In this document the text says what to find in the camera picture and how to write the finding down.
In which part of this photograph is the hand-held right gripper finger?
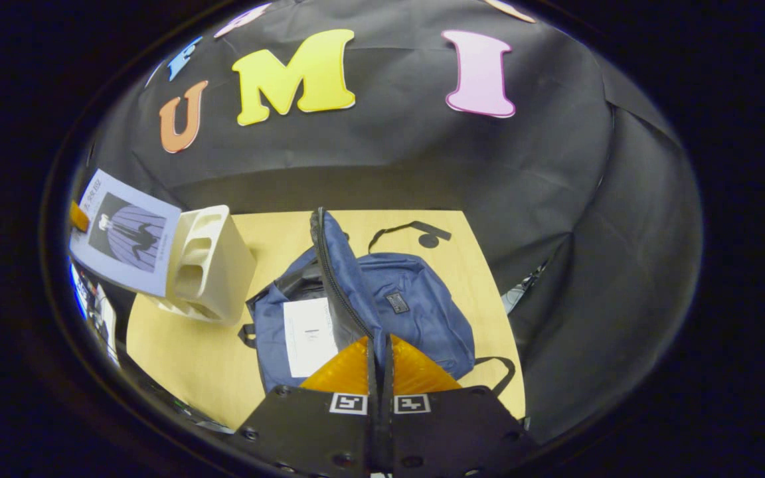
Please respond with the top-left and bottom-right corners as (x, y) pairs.
(225, 335), (382, 478)
(381, 334), (544, 478)

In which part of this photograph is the book with purple figure cover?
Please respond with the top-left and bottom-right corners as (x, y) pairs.
(68, 169), (183, 298)

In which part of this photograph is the blue schoolbag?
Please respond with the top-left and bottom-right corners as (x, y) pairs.
(238, 207), (517, 399)

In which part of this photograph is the white book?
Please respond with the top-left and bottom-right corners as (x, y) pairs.
(283, 297), (339, 379)

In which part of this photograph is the white bookshelf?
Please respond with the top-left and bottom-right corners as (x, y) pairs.
(147, 204), (258, 327)

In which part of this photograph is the white printed packaging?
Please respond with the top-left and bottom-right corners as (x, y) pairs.
(69, 258), (122, 367)

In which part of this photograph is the black backdrop cloth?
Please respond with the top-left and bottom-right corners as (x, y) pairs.
(64, 0), (703, 445)

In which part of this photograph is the grey equipment with cables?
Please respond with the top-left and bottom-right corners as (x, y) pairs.
(502, 264), (548, 314)

